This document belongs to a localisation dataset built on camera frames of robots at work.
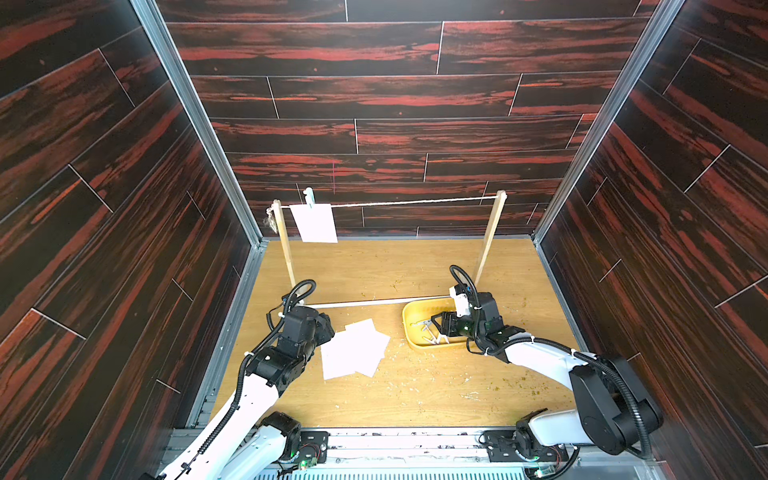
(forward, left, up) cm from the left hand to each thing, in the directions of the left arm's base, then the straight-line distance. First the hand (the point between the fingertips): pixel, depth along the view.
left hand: (325, 320), depth 81 cm
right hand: (+8, -35, -8) cm, 36 cm away
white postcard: (-1, -12, -15) cm, 19 cm away
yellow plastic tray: (+5, -28, -14) cm, 31 cm away
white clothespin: (+1, -30, -13) cm, 33 cm away
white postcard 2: (+7, -9, -15) cm, 19 cm away
